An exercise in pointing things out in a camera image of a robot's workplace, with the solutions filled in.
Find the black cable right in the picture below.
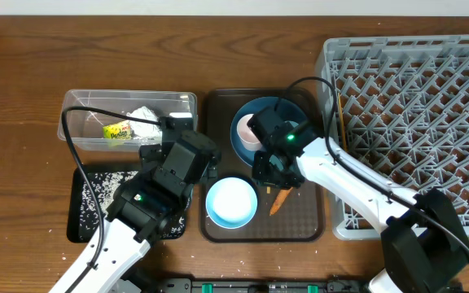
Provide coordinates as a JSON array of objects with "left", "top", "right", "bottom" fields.
[{"left": 273, "top": 76, "right": 469, "bottom": 293}]

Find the pink cup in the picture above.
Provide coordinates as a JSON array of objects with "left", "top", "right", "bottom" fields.
[{"left": 236, "top": 114, "right": 262, "bottom": 151}]

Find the light blue rice bowl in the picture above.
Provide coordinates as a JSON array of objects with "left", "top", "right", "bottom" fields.
[{"left": 205, "top": 177, "right": 258, "bottom": 230}]

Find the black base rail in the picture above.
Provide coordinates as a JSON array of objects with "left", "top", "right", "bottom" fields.
[{"left": 154, "top": 278, "right": 368, "bottom": 293}]

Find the orange carrot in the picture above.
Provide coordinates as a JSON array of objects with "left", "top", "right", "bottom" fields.
[{"left": 270, "top": 188, "right": 292, "bottom": 216}]

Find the white tissue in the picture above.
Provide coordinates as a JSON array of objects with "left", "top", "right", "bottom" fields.
[{"left": 126, "top": 105, "right": 163, "bottom": 142}]

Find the grey dishwasher rack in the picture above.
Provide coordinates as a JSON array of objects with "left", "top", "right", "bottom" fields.
[{"left": 316, "top": 35, "right": 469, "bottom": 235}]

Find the black tray bin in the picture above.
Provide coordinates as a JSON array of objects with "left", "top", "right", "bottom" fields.
[{"left": 66, "top": 161, "right": 187, "bottom": 244}]

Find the dark blue plate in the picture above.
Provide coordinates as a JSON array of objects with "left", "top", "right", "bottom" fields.
[{"left": 230, "top": 97, "right": 308, "bottom": 167}]

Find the brown serving tray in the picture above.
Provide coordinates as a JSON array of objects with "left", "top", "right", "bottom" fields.
[{"left": 199, "top": 88, "right": 325, "bottom": 243}]

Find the clear plastic bin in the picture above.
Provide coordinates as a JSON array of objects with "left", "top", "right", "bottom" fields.
[{"left": 63, "top": 90, "right": 198, "bottom": 152}]

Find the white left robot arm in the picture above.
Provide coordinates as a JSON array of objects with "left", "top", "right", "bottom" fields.
[{"left": 51, "top": 116, "right": 220, "bottom": 292}]

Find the yellow snack wrapper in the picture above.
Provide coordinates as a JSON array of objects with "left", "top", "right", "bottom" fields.
[{"left": 103, "top": 120, "right": 132, "bottom": 140}]

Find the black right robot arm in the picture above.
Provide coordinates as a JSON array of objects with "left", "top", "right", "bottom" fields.
[{"left": 248, "top": 107, "right": 469, "bottom": 292}]

